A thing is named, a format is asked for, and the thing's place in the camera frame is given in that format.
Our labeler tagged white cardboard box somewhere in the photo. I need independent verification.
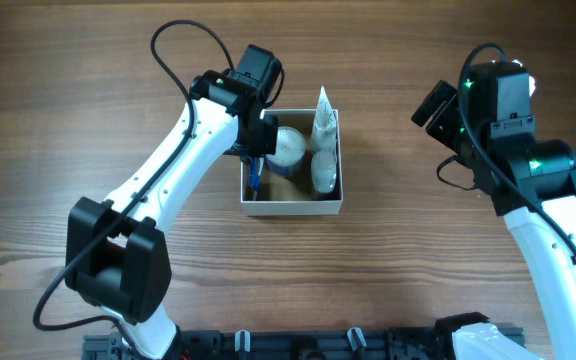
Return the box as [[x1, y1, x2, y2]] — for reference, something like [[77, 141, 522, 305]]
[[239, 109, 344, 217]]

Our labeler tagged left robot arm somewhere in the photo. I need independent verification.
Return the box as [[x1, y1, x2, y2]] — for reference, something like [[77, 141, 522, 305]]
[[64, 45, 284, 359]]

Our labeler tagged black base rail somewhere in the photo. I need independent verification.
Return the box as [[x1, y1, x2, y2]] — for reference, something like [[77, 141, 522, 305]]
[[81, 327, 525, 360]]

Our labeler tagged black camera cable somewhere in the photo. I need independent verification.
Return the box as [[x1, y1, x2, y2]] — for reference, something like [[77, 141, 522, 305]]
[[435, 42, 576, 311], [32, 19, 287, 351]]

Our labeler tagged clear spray bottle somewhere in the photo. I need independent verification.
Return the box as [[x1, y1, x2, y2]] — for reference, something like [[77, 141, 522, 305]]
[[311, 151, 338, 201]]

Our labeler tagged white cream tube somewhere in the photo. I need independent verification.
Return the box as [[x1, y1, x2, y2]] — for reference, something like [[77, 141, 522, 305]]
[[310, 87, 337, 153]]

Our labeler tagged black left camera cable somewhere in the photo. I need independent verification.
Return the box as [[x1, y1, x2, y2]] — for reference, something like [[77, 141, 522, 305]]
[[32, 19, 287, 351]]

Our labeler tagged black right camera cable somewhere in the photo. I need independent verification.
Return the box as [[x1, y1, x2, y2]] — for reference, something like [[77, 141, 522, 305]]
[[435, 42, 576, 311]]

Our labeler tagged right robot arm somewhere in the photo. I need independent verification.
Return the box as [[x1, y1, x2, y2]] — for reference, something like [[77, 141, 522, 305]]
[[411, 61, 576, 359]]

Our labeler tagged cotton swab tub blue label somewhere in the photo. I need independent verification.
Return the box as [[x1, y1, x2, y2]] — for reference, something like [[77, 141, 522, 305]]
[[266, 125, 308, 178]]

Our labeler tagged blue disposable razor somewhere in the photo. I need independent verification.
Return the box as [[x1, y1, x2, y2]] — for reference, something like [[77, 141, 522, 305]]
[[247, 158, 261, 191]]

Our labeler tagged blue white toothbrush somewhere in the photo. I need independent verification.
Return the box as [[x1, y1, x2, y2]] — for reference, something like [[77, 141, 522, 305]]
[[252, 157, 265, 201]]

